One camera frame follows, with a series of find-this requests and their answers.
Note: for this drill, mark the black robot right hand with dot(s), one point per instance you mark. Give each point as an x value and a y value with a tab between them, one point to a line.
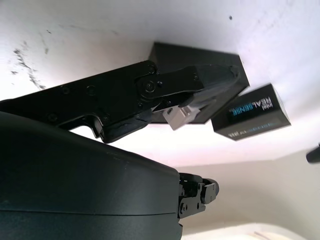
75	187

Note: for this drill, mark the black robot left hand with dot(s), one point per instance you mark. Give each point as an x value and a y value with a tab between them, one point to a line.
314	155

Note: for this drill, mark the black printed box lid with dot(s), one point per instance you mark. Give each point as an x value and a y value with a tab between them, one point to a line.
250	117

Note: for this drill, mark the small silver depth camera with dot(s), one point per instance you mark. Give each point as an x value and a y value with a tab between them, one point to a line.
177	120

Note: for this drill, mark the black camera box base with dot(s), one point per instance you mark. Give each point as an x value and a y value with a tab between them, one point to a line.
200	56

